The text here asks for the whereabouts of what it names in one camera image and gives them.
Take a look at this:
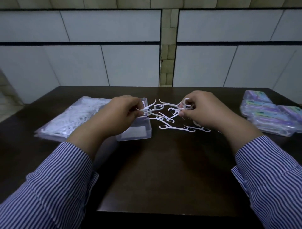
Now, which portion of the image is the clear plastic hinged box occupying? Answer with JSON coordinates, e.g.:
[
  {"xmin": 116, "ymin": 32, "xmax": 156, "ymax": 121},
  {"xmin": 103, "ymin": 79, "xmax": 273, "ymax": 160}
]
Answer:
[{"xmin": 115, "ymin": 97, "xmax": 153, "ymax": 142}]

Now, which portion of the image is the person's right hand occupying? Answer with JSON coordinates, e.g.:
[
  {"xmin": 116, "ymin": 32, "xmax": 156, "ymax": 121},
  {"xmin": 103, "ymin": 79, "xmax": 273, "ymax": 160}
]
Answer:
[{"xmin": 178, "ymin": 91, "xmax": 237, "ymax": 133}]

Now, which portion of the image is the clear bag of floss picks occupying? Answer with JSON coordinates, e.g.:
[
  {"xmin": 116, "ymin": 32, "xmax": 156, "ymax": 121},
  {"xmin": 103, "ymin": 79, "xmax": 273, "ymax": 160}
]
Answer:
[{"xmin": 34, "ymin": 96, "xmax": 112, "ymax": 142}]

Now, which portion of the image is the person's left forearm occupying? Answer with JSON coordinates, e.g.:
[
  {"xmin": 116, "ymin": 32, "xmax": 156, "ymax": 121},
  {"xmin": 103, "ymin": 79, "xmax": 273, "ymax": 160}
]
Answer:
[{"xmin": 0, "ymin": 118, "xmax": 111, "ymax": 229}]

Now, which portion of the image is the person's left hand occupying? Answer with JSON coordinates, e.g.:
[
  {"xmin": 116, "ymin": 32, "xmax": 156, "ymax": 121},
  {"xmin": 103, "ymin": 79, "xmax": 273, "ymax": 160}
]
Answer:
[{"xmin": 93, "ymin": 95, "xmax": 145, "ymax": 138}]

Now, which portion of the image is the person's right forearm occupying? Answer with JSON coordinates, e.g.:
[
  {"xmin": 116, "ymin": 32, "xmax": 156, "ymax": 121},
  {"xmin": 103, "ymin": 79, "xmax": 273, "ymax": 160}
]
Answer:
[{"xmin": 212, "ymin": 117, "xmax": 302, "ymax": 229}]

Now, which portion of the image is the purple packed floss box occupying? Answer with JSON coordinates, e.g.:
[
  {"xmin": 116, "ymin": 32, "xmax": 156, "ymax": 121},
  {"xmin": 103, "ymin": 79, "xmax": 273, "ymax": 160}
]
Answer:
[
  {"xmin": 243, "ymin": 90, "xmax": 272, "ymax": 104},
  {"xmin": 276, "ymin": 105, "xmax": 302, "ymax": 132},
  {"xmin": 246, "ymin": 111, "xmax": 297, "ymax": 138},
  {"xmin": 239, "ymin": 100, "xmax": 283, "ymax": 118}
]

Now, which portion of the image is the white floss pick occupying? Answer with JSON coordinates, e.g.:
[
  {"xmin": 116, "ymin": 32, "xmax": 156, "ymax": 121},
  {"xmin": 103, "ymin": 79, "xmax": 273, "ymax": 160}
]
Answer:
[
  {"xmin": 176, "ymin": 98, "xmax": 195, "ymax": 111},
  {"xmin": 136, "ymin": 99, "xmax": 157, "ymax": 116}
]

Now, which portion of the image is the pile of white floss picks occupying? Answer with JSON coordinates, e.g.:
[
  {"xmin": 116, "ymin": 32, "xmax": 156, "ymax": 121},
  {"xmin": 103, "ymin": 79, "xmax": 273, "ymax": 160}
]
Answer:
[{"xmin": 146, "ymin": 99, "xmax": 221, "ymax": 133}]

